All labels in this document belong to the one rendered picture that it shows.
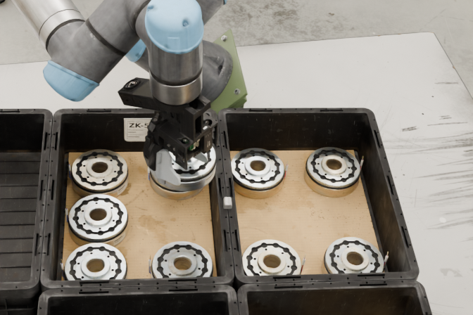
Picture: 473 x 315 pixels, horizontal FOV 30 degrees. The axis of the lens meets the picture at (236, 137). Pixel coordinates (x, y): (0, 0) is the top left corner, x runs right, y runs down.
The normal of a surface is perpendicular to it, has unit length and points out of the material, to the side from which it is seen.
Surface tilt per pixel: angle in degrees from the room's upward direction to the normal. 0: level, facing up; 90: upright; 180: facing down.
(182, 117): 95
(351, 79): 0
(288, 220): 0
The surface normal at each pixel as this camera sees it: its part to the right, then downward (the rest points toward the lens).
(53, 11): -0.16, -0.50
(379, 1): 0.08, -0.70
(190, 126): -0.66, 0.55
